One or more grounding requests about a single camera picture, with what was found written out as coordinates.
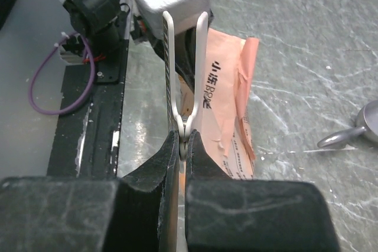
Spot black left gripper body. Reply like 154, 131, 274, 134
131, 13, 202, 84

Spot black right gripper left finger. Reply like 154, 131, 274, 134
1, 131, 178, 251

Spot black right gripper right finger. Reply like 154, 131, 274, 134
185, 131, 341, 251

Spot white bag sealing clip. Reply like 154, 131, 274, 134
161, 11, 209, 252

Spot pink cat litter bag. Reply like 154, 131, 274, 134
196, 29, 259, 179

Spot grey metal litter scoop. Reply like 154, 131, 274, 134
317, 100, 377, 148

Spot black mounting base rail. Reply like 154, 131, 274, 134
47, 40, 129, 179

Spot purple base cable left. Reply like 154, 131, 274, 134
28, 34, 96, 116

